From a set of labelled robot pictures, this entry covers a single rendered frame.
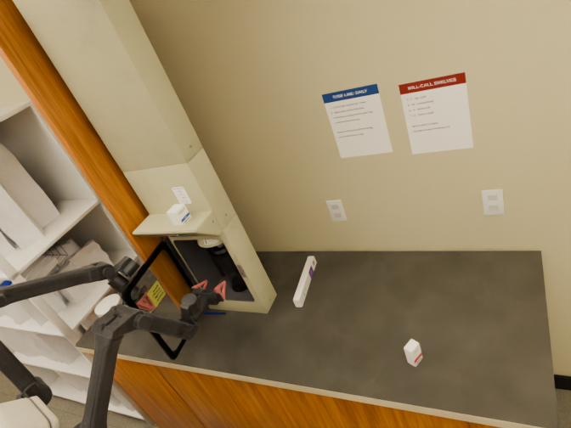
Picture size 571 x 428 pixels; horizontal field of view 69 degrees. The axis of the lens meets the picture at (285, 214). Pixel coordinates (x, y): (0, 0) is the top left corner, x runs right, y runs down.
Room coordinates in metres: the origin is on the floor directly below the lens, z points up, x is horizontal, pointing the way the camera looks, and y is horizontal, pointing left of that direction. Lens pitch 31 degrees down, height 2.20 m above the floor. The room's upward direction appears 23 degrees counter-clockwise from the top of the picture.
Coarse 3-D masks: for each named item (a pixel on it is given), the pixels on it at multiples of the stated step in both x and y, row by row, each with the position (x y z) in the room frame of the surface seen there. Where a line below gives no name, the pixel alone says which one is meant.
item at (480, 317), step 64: (320, 256) 1.58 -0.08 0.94; (384, 256) 1.40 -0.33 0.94; (448, 256) 1.25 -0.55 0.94; (512, 256) 1.12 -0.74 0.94; (256, 320) 1.35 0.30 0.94; (320, 320) 1.20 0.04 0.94; (384, 320) 1.08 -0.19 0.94; (448, 320) 0.97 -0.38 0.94; (512, 320) 0.87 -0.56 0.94; (320, 384) 0.93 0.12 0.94; (384, 384) 0.84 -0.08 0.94; (448, 384) 0.75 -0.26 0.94; (512, 384) 0.68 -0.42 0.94
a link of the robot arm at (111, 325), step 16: (96, 320) 0.96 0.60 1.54; (112, 320) 0.96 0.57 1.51; (128, 320) 0.96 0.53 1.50; (96, 336) 0.93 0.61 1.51; (112, 336) 0.90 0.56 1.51; (96, 352) 0.91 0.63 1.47; (112, 352) 0.91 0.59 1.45; (96, 368) 0.89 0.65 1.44; (112, 368) 0.90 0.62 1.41; (96, 384) 0.87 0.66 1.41; (96, 400) 0.85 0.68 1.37; (96, 416) 0.83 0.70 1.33
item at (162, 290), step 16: (160, 256) 1.47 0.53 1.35; (160, 272) 1.43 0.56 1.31; (176, 272) 1.49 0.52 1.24; (144, 288) 1.34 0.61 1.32; (160, 288) 1.39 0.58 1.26; (176, 288) 1.45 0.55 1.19; (128, 304) 1.26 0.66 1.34; (144, 304) 1.30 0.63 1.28; (160, 304) 1.35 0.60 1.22; (176, 304) 1.41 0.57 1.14
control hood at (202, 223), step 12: (156, 216) 1.50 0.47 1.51; (192, 216) 1.38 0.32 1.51; (204, 216) 1.34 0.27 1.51; (144, 228) 1.44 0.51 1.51; (156, 228) 1.40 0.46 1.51; (168, 228) 1.36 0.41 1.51; (180, 228) 1.32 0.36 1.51; (192, 228) 1.29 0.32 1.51; (204, 228) 1.30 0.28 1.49; (216, 228) 1.34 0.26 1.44
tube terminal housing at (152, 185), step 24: (168, 168) 1.41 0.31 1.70; (192, 168) 1.37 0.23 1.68; (144, 192) 1.51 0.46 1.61; (168, 192) 1.45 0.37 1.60; (192, 192) 1.38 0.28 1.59; (216, 192) 1.41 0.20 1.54; (216, 216) 1.36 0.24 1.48; (240, 240) 1.41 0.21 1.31; (240, 264) 1.36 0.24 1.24; (264, 288) 1.41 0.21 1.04; (264, 312) 1.37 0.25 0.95
